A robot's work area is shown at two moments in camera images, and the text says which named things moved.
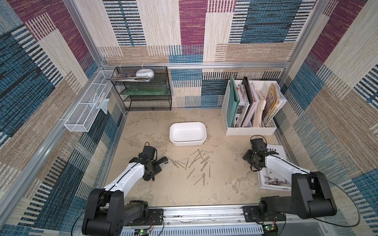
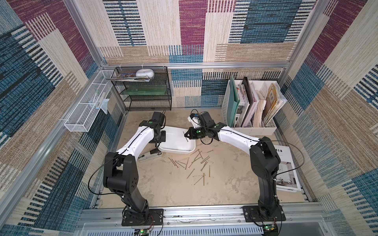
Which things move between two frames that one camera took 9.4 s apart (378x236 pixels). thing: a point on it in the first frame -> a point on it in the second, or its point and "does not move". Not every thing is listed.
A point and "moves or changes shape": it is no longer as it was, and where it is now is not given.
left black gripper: (157, 168) -> (163, 138)
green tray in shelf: (145, 90) does not move
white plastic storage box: (188, 133) moves or changes shape
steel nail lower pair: (204, 179) does not move
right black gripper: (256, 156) -> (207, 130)
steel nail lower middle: (190, 173) does not move
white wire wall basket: (81, 119) does not move
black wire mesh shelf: (143, 88) does not move
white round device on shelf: (145, 73) does not move
